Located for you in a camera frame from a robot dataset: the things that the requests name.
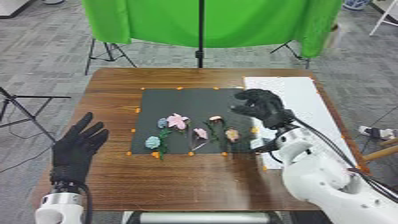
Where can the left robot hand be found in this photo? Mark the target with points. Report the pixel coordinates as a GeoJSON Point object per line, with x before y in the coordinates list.
{"type": "Point", "coordinates": [73, 153]}

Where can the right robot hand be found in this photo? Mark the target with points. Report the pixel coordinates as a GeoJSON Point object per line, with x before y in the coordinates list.
{"type": "Point", "coordinates": [267, 106]}

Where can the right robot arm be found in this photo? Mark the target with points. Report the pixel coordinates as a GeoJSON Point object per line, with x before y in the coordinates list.
{"type": "Point", "coordinates": [320, 180]}

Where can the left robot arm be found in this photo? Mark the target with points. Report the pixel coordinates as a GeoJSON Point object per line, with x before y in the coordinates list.
{"type": "Point", "coordinates": [59, 210]}

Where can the white sheet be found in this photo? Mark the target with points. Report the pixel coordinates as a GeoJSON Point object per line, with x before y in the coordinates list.
{"type": "Point", "coordinates": [296, 90]}

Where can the pink bud flower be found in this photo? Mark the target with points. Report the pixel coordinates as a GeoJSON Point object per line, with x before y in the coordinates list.
{"type": "Point", "coordinates": [216, 118]}

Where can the peach flower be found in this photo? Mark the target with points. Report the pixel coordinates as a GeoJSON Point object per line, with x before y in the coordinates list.
{"type": "Point", "coordinates": [232, 134]}

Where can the dark mat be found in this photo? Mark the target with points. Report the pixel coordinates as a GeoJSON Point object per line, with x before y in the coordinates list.
{"type": "Point", "coordinates": [196, 100]}

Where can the small pink flower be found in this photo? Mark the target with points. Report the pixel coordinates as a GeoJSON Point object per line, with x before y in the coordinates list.
{"type": "Point", "coordinates": [201, 133]}

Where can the pale teal flower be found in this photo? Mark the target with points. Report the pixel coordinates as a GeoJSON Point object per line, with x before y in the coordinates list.
{"type": "Point", "coordinates": [153, 142]}

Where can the green sprig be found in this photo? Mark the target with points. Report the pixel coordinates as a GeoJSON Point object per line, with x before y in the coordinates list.
{"type": "Point", "coordinates": [164, 136]}

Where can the black tripod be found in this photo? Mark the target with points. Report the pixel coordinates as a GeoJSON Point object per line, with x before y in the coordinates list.
{"type": "Point", "coordinates": [24, 106]}
{"type": "Point", "coordinates": [109, 51]}
{"type": "Point", "coordinates": [292, 51]}

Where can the blue flower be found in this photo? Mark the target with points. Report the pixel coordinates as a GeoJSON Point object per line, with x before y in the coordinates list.
{"type": "Point", "coordinates": [162, 123]}

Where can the white power strip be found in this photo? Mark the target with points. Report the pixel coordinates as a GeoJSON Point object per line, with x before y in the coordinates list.
{"type": "Point", "coordinates": [374, 132]}

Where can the black stand pole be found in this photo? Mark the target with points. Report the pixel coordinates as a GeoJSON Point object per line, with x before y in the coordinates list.
{"type": "Point", "coordinates": [201, 33]}

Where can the pale grey bar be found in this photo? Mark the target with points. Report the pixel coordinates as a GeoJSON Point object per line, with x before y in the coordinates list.
{"type": "Point", "coordinates": [201, 218]}

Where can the white stand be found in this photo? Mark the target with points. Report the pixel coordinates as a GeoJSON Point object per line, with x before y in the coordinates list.
{"type": "Point", "coordinates": [384, 16]}

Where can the blue and white vase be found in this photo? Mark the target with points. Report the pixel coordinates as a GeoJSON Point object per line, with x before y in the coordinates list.
{"type": "Point", "coordinates": [356, 4]}

